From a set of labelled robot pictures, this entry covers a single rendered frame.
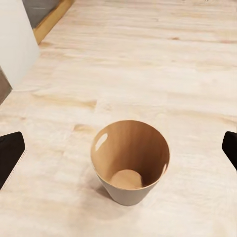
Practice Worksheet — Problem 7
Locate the trash can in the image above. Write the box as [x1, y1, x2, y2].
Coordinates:
[90, 119, 170, 206]

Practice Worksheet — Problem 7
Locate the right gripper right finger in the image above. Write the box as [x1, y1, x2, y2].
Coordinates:
[222, 131, 237, 170]

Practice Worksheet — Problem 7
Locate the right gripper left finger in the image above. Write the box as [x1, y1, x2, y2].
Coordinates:
[0, 131, 25, 190]

